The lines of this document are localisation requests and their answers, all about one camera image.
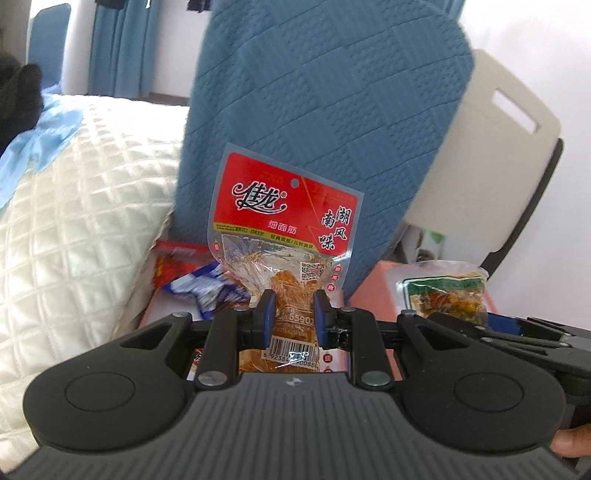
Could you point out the pink cardboard box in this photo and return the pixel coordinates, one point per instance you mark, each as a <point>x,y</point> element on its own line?
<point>159,307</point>
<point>385,286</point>

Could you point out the dark cloth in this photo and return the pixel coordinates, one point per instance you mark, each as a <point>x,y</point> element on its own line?
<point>18,101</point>

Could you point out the light blue cloth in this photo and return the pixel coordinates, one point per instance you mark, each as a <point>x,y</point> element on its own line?
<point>41,134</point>

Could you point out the person's right hand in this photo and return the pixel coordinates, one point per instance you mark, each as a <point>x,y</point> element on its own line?
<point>572,443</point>

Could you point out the white quilted pillow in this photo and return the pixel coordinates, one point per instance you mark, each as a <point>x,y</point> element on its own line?
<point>92,207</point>

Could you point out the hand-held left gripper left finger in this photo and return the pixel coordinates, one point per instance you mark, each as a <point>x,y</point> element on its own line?
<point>267,321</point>

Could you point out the red label clear snack packet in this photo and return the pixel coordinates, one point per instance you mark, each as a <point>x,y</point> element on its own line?
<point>277,203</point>

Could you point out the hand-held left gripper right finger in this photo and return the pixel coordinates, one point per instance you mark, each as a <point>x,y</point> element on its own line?
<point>322,321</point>

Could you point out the green label snack packet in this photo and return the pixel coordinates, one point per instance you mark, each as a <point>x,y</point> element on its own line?
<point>443,290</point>

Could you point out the blue chair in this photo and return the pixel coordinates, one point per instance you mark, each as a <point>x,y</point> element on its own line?
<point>48,46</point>

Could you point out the blue white snack packet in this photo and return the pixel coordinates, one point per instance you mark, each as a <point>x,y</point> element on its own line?
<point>203,286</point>

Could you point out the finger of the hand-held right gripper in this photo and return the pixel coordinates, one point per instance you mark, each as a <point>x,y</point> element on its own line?
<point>521,344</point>
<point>505,324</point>

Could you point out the beige plastic chair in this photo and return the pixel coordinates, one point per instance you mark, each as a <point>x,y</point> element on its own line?
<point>461,161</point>

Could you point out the blue quilted cushion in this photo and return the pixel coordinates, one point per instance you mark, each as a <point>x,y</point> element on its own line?
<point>323,92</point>

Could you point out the green white box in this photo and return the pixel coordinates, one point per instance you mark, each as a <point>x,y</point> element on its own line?
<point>431,244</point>

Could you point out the blue curtain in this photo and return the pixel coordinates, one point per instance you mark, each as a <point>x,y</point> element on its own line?
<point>134,46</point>

